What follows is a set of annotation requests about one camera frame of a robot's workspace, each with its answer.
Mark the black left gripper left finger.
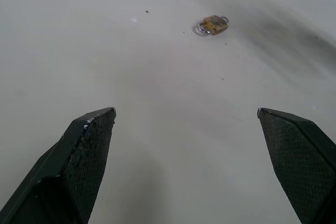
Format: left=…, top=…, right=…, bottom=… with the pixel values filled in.
left=0, top=106, right=118, bottom=224

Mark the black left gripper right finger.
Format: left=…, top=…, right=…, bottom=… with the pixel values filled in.
left=257, top=107, right=336, bottom=224

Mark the small brass padlock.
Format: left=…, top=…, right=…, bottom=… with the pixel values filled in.
left=201, top=15, right=229, bottom=36

